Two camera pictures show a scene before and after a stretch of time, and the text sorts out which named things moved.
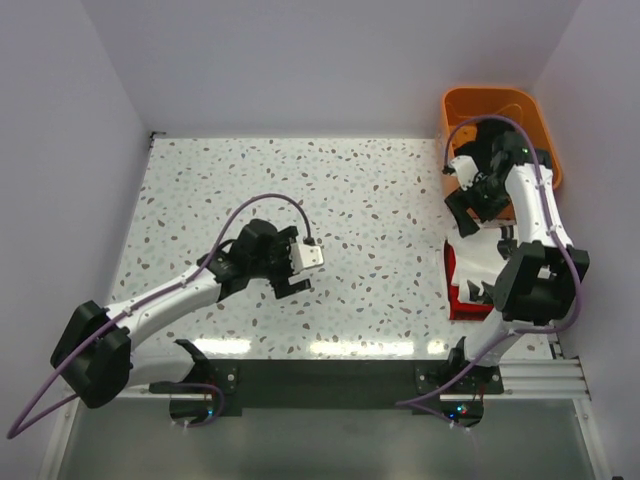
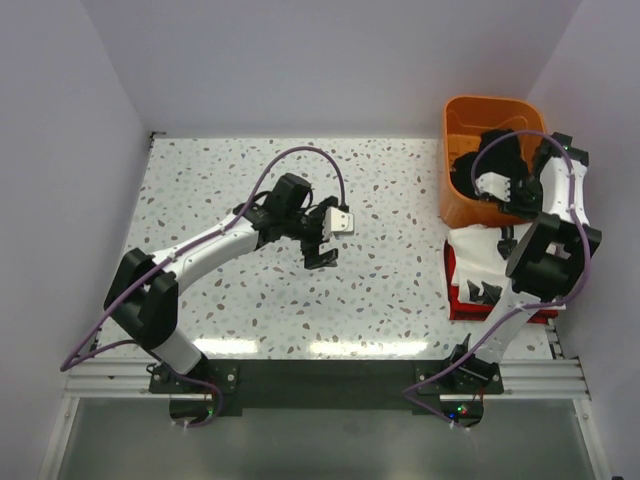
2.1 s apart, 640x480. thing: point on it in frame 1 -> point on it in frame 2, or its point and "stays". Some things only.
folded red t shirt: (458, 310) stays
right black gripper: (460, 202) -> (514, 207)
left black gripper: (281, 285) -> (310, 251)
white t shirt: (477, 259) stays
